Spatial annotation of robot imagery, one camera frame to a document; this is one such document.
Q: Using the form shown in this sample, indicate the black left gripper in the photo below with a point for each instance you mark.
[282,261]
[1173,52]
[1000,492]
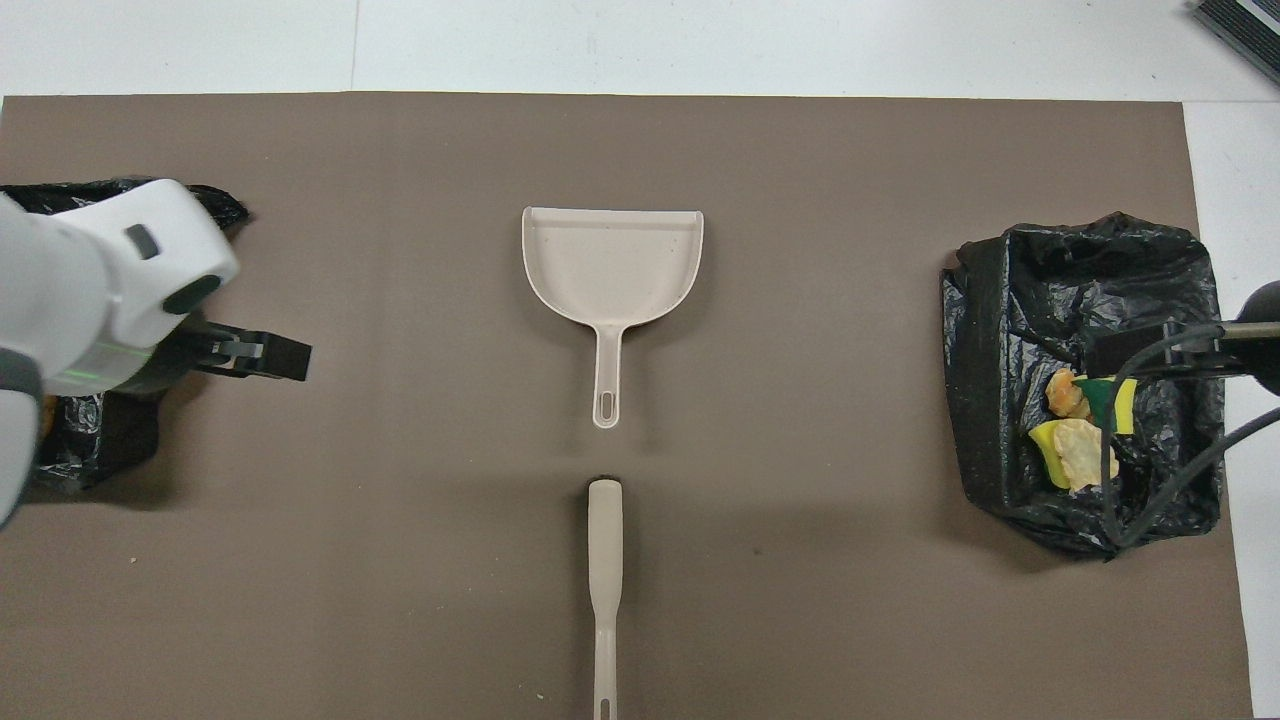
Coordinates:
[185,355]

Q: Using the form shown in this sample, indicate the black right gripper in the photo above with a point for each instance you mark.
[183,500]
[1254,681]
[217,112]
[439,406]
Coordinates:
[1262,340]

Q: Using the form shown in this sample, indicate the green and yellow sponge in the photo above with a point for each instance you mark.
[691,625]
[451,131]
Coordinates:
[1095,402]

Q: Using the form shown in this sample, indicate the golden croissant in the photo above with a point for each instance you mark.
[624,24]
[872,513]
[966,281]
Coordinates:
[1085,455]
[1066,392]

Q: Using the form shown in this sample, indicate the yellow sponge piece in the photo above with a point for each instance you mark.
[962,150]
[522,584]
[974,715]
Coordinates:
[1047,450]

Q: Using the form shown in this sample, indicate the beige plastic dustpan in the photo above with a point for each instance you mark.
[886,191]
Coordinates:
[610,265]

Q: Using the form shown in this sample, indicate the beige hand brush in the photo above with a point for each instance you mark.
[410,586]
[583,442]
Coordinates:
[605,540]

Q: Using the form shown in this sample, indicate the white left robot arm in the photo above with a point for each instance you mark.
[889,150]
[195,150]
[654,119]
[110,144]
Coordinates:
[80,290]

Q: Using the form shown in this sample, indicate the right black garbage bag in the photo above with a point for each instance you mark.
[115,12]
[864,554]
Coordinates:
[1000,300]

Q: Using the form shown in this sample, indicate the black garbage bag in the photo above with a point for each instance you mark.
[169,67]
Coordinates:
[1000,300]
[100,440]

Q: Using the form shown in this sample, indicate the left black garbage bag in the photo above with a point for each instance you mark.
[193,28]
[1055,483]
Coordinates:
[100,440]

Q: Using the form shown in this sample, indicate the brown table mat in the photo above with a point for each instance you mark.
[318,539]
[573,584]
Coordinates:
[400,550]

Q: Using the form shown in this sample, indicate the dark grey ribbed panel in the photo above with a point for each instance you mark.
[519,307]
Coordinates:
[1250,30]

